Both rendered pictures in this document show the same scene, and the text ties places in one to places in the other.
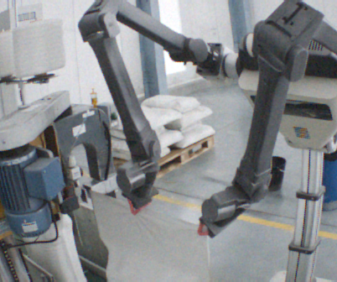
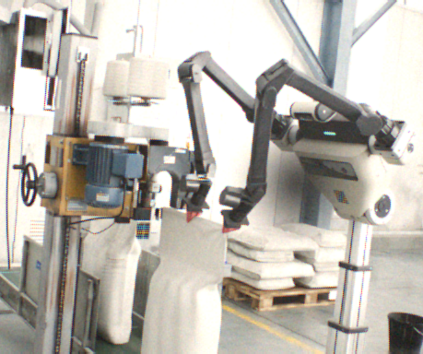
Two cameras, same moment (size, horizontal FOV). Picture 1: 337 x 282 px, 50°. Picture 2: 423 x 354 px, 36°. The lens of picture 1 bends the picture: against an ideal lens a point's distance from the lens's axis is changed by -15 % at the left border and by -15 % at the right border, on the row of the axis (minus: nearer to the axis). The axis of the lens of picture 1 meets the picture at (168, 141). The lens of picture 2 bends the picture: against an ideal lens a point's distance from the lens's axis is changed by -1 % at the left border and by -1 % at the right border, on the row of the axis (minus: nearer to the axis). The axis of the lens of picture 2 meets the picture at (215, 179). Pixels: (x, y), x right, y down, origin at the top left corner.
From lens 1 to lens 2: 1.49 m
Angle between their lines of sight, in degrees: 19
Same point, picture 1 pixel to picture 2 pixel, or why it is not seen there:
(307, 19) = (280, 72)
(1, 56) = (116, 78)
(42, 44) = (150, 76)
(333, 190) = not seen: outside the picture
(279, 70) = (261, 101)
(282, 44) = (262, 85)
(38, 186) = (121, 166)
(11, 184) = (100, 161)
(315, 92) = (342, 153)
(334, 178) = not seen: outside the picture
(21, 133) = (120, 127)
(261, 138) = (254, 147)
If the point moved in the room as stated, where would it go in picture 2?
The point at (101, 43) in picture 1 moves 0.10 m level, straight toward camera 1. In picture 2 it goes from (189, 85) to (184, 82)
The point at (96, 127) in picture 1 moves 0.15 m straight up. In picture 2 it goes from (184, 163) to (188, 130)
